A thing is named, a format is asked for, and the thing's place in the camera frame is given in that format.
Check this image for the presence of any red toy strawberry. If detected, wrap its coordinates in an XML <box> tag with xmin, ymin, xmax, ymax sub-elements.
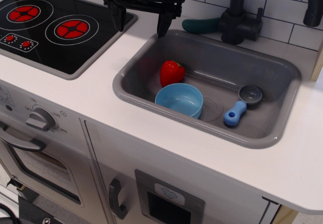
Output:
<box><xmin>159</xmin><ymin>61</ymin><xmax>186</xmax><ymax>87</ymax></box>

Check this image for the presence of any black cable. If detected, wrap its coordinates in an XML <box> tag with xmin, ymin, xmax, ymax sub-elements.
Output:
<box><xmin>0</xmin><ymin>202</ymin><xmax>20</xmax><ymax>224</ymax></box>

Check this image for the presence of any dark grey toy faucet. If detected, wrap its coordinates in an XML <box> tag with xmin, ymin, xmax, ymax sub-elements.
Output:
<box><xmin>219</xmin><ymin>0</ymin><xmax>322</xmax><ymax>48</ymax></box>

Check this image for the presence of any grey dispenser panel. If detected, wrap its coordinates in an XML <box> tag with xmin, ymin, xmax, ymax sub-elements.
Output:
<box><xmin>135</xmin><ymin>170</ymin><xmax>205</xmax><ymax>224</ymax></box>

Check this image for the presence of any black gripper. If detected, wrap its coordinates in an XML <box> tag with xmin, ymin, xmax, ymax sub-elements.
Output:
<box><xmin>103</xmin><ymin>0</ymin><xmax>185</xmax><ymax>38</ymax></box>

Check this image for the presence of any grey oven door handle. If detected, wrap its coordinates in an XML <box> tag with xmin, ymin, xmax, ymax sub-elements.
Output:
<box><xmin>1</xmin><ymin>122</ymin><xmax>46</xmax><ymax>152</ymax></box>

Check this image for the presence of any black toy stove top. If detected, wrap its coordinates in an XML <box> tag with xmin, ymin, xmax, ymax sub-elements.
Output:
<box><xmin>1</xmin><ymin>0</ymin><xmax>122</xmax><ymax>80</ymax></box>

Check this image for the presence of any light blue bowl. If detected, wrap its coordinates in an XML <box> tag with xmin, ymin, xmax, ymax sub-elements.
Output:
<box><xmin>154</xmin><ymin>83</ymin><xmax>204</xmax><ymax>119</ymax></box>

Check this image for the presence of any blue handled grey spoon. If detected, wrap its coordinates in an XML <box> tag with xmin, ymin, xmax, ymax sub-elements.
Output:
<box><xmin>223</xmin><ymin>85</ymin><xmax>262</xmax><ymax>127</ymax></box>

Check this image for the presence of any grey oven knob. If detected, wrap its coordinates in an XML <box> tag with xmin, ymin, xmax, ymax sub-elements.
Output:
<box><xmin>25</xmin><ymin>108</ymin><xmax>56</xmax><ymax>132</ymax></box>

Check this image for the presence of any grey cabinet door handle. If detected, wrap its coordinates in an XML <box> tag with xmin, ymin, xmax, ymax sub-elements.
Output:
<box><xmin>108</xmin><ymin>179</ymin><xmax>128</xmax><ymax>220</ymax></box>

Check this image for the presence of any grey toy sink basin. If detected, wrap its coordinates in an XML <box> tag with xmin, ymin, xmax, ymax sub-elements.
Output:
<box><xmin>113</xmin><ymin>30</ymin><xmax>301</xmax><ymax>149</ymax></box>

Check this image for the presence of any toy oven door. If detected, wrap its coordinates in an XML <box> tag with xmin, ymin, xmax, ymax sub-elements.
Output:
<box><xmin>1</xmin><ymin>121</ymin><xmax>108</xmax><ymax>223</ymax></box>

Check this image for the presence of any dark green toy cucumber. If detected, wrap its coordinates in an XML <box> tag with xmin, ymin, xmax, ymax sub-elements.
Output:
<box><xmin>182</xmin><ymin>18</ymin><xmax>220</xmax><ymax>34</ymax></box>

